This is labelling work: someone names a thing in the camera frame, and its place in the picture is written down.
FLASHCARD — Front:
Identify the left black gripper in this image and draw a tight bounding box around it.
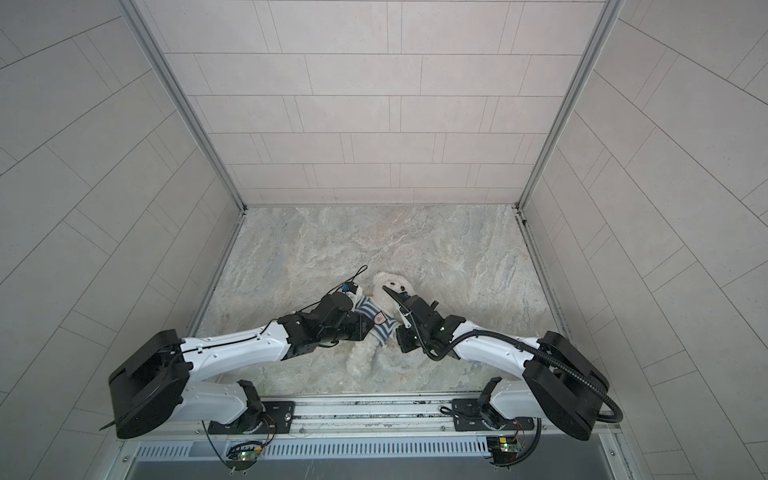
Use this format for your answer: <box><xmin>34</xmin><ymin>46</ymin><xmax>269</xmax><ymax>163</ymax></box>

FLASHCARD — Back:
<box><xmin>317</xmin><ymin>313</ymin><xmax>379</xmax><ymax>345</ymax></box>

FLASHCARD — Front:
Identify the blue white striped sweater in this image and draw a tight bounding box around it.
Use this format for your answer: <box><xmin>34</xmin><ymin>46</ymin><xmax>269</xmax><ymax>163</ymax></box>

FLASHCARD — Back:
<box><xmin>354</xmin><ymin>295</ymin><xmax>399</xmax><ymax>346</ymax></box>

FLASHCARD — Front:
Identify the white teddy bear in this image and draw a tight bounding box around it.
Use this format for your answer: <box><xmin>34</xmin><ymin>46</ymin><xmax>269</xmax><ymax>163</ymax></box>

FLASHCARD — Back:
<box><xmin>347</xmin><ymin>271</ymin><xmax>413</xmax><ymax>379</ymax></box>

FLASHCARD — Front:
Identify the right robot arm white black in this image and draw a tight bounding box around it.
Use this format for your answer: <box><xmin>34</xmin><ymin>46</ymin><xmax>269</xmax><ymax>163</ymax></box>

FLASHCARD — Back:
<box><xmin>387</xmin><ymin>290</ymin><xmax>623</xmax><ymax>441</ymax></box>

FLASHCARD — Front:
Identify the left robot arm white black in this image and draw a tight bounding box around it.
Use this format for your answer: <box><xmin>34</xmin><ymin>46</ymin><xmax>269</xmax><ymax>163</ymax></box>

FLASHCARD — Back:
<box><xmin>108</xmin><ymin>292</ymin><xmax>385</xmax><ymax>439</ymax></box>

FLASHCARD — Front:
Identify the right green circuit board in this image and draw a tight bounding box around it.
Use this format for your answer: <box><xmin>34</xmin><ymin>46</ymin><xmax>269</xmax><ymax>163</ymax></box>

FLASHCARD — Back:
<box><xmin>486</xmin><ymin>436</ymin><xmax>521</xmax><ymax>467</ymax></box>

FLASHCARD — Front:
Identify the green circuit board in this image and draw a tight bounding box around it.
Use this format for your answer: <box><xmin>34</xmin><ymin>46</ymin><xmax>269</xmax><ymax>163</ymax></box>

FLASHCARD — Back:
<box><xmin>226</xmin><ymin>441</ymin><xmax>265</xmax><ymax>471</ymax></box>
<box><xmin>486</xmin><ymin>436</ymin><xmax>521</xmax><ymax>467</ymax></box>

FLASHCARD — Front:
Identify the left green circuit board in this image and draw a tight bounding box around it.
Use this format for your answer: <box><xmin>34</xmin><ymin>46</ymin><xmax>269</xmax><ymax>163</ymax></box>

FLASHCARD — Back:
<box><xmin>226</xmin><ymin>441</ymin><xmax>265</xmax><ymax>471</ymax></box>

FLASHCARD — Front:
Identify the right corner aluminium profile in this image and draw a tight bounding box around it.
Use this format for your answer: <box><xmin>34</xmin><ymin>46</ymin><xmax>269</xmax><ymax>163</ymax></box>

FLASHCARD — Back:
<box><xmin>515</xmin><ymin>0</ymin><xmax>628</xmax><ymax>210</ymax></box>

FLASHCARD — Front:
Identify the corner aluminium profile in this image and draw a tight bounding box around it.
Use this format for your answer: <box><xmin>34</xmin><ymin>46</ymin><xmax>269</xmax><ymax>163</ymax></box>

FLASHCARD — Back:
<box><xmin>116</xmin><ymin>0</ymin><xmax>247</xmax><ymax>212</ymax></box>
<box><xmin>515</xmin><ymin>0</ymin><xmax>628</xmax><ymax>210</ymax></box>

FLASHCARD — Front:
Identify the left corner aluminium profile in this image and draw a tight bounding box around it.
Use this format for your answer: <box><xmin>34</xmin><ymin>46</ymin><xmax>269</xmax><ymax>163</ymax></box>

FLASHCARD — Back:
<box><xmin>116</xmin><ymin>0</ymin><xmax>247</xmax><ymax>212</ymax></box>

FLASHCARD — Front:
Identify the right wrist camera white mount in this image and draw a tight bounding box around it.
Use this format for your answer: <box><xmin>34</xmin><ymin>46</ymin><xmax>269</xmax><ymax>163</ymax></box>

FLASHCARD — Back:
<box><xmin>382</xmin><ymin>286</ymin><xmax>413</xmax><ymax>329</ymax></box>

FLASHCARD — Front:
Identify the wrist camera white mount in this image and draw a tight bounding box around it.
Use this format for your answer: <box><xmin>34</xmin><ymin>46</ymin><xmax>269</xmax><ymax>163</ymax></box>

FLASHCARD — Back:
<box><xmin>382</xmin><ymin>286</ymin><xmax>413</xmax><ymax>329</ymax></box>
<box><xmin>340</xmin><ymin>281</ymin><xmax>366</xmax><ymax>310</ymax></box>

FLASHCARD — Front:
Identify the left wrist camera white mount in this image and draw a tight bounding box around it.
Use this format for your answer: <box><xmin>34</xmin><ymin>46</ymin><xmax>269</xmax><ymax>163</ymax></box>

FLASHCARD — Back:
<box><xmin>340</xmin><ymin>281</ymin><xmax>366</xmax><ymax>310</ymax></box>

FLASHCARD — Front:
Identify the left camera black cable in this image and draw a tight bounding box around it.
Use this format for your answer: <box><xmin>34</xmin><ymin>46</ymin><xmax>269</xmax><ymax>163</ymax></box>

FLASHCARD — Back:
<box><xmin>296</xmin><ymin>264</ymin><xmax>370</xmax><ymax>313</ymax></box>

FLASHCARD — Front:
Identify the black corrugated cable conduit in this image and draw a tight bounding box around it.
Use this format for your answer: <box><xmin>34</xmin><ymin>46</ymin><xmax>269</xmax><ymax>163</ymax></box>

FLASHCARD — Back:
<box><xmin>383</xmin><ymin>287</ymin><xmax>625</xmax><ymax>425</ymax></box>

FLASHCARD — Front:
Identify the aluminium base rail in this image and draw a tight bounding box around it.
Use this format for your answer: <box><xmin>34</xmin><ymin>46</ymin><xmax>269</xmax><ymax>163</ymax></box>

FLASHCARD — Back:
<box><xmin>140</xmin><ymin>392</ymin><xmax>622</xmax><ymax>448</ymax></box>

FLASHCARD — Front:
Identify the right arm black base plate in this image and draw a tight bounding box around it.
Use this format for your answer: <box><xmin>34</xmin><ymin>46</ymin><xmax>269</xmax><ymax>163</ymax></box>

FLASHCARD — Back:
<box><xmin>448</xmin><ymin>398</ymin><xmax>536</xmax><ymax>432</ymax></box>

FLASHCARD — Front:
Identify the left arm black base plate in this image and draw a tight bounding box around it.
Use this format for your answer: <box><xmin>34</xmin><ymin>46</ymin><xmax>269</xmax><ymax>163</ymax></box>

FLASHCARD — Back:
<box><xmin>206</xmin><ymin>401</ymin><xmax>295</xmax><ymax>435</ymax></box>

